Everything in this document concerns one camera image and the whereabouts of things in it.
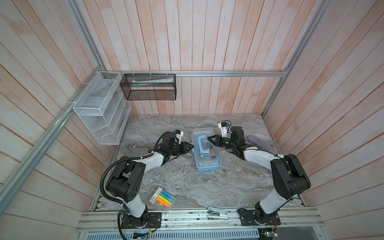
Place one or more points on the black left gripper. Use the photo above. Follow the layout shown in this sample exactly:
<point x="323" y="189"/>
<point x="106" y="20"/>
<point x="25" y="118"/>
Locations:
<point x="184" y="146"/>

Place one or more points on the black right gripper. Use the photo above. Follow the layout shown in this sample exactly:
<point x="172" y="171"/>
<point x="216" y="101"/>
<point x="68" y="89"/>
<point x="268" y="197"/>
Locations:
<point x="217" y="142"/>

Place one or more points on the light blue tool box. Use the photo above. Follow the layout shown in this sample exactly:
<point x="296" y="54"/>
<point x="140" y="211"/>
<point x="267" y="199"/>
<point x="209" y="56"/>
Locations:
<point x="203" y="159"/>

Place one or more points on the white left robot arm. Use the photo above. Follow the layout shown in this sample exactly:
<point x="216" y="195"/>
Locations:
<point x="121" y="181"/>

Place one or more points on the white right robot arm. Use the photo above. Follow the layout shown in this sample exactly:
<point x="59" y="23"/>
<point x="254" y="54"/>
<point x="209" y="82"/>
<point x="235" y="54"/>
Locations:
<point x="289" y="176"/>

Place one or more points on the highlighter pack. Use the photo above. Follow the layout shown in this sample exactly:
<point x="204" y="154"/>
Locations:
<point x="160" y="198"/>

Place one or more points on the lilac fabric glasses case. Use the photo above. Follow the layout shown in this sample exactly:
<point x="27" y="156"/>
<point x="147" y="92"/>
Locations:
<point x="259" y="143"/>

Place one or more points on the white stapler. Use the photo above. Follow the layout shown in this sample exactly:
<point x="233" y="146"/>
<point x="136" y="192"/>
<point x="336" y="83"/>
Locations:
<point x="217" y="214"/>

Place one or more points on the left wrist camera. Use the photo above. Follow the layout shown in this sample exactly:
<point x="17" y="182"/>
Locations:
<point x="179" y="134"/>

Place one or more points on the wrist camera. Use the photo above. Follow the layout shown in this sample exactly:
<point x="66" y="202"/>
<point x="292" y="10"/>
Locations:
<point x="225" y="126"/>
<point x="179" y="134"/>

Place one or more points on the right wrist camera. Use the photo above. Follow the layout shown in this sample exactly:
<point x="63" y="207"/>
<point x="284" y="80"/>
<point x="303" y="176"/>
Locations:
<point x="225" y="126"/>

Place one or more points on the black mesh wall basket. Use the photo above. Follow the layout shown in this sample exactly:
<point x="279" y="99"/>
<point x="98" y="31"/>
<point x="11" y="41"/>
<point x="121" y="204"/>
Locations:
<point x="149" y="87"/>

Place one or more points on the white wire mesh shelf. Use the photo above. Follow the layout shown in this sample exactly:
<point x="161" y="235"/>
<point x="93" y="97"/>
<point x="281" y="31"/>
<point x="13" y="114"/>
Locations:
<point x="103" y="109"/>

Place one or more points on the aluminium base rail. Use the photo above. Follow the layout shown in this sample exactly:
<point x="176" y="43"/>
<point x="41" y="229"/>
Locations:
<point x="198" y="219"/>

